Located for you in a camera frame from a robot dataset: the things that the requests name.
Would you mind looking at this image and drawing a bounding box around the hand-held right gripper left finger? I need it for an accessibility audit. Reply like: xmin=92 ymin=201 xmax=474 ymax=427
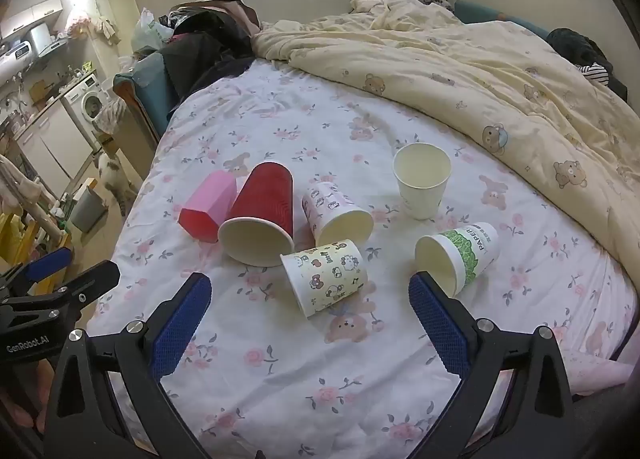
xmin=44 ymin=272 xmax=213 ymax=459

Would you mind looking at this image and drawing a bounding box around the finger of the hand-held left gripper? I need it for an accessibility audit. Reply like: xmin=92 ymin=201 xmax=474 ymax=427
xmin=0 ymin=246 xmax=74 ymax=298
xmin=59 ymin=260 xmax=121 ymax=311

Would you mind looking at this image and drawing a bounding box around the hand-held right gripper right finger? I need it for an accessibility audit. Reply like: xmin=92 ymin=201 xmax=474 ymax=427
xmin=407 ymin=271 xmax=576 ymax=459

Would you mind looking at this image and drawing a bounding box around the green label paper cup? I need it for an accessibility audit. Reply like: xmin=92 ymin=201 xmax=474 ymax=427
xmin=414 ymin=222 xmax=501 ymax=298

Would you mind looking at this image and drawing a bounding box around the pink plastic cup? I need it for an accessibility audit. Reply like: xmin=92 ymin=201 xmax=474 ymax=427
xmin=178 ymin=170 xmax=238 ymax=244

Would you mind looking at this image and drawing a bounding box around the yellow cartoon print paper cup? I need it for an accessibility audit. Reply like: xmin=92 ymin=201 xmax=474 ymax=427
xmin=280 ymin=239 xmax=369 ymax=321

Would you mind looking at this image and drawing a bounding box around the plain white paper cup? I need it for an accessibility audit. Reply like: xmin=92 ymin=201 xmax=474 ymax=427
xmin=392 ymin=142 xmax=452 ymax=220

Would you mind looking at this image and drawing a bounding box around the red paper cup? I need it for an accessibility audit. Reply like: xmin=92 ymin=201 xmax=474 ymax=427
xmin=217 ymin=162 xmax=295 ymax=268

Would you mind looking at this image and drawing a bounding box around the pink cartoon print paper cup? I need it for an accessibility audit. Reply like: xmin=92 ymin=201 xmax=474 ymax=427
xmin=301 ymin=182 xmax=375 ymax=247

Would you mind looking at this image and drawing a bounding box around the grey trash bin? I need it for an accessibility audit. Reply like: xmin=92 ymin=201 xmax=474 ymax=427
xmin=70 ymin=184 xmax=109 ymax=234

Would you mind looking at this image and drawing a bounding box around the white and brown cat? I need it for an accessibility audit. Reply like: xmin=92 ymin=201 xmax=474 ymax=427
xmin=96 ymin=151 xmax=137 ymax=216

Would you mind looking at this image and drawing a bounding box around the white base cabinet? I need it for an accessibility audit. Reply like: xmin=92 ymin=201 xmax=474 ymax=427
xmin=15 ymin=101 xmax=97 ymax=196

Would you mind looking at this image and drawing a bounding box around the floral white bedsheet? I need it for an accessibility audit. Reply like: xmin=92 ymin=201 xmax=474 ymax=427
xmin=85 ymin=59 xmax=638 ymax=459

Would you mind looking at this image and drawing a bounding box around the white washing machine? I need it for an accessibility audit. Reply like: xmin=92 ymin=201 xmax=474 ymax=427
xmin=64 ymin=71 xmax=114 ymax=140

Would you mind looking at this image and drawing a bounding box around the white water heater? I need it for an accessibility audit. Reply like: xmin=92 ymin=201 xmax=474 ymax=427
xmin=0 ymin=39 xmax=37 ymax=86

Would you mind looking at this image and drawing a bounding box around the pink hanging bag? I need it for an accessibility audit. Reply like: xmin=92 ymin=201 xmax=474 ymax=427
xmin=65 ymin=9 xmax=97 ymax=38

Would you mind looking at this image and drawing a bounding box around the white plastic bag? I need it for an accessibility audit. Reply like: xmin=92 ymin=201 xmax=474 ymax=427
xmin=131 ymin=8 xmax=174 ymax=52

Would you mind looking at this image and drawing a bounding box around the yellow bear print duvet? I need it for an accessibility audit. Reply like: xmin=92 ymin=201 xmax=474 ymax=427
xmin=250 ymin=0 xmax=640 ymax=265

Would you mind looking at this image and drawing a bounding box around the dark clothes pile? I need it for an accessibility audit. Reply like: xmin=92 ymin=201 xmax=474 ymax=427
xmin=162 ymin=1 xmax=262 ymax=100

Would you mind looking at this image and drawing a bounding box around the striped cloth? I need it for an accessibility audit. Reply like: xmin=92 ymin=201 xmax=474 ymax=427
xmin=577 ymin=61 xmax=614 ymax=88

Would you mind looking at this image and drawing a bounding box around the black fuzzy garment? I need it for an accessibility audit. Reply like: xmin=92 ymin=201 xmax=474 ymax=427
xmin=545 ymin=28 xmax=629 ymax=100

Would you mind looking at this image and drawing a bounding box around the white wall cabinet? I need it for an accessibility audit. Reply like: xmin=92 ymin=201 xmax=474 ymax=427
xmin=0 ymin=0 xmax=66 ymax=40

